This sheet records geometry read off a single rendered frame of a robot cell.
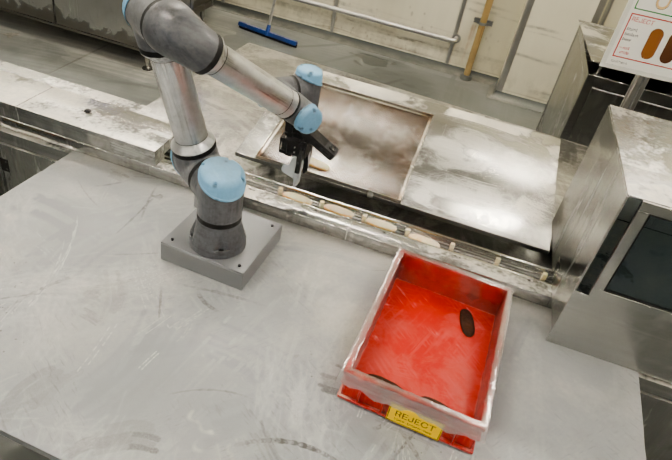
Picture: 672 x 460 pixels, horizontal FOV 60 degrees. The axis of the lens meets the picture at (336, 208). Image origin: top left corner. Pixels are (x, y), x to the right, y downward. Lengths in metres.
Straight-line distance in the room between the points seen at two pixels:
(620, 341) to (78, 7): 4.06
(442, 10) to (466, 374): 4.19
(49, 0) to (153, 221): 3.28
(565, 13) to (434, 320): 3.72
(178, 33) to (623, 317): 1.24
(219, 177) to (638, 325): 1.10
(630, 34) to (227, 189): 1.48
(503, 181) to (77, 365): 1.41
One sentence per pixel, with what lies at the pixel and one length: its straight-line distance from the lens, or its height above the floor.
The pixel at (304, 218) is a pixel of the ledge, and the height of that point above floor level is 0.85.
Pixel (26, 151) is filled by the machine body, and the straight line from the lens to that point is 2.24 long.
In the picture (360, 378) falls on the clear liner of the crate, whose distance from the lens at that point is 1.29.
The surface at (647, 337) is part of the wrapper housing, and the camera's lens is 1.69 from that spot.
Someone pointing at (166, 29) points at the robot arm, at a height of 1.47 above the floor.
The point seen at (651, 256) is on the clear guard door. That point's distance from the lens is 1.53.
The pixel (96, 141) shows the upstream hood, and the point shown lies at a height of 0.88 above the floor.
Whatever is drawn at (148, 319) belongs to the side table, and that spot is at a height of 0.82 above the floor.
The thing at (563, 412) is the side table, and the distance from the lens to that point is 1.56.
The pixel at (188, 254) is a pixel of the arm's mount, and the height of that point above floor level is 0.87.
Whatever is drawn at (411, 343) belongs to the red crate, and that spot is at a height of 0.82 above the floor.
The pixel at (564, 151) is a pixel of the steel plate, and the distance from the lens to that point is 2.69.
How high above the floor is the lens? 1.92
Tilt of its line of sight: 36 degrees down
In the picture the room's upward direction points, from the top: 12 degrees clockwise
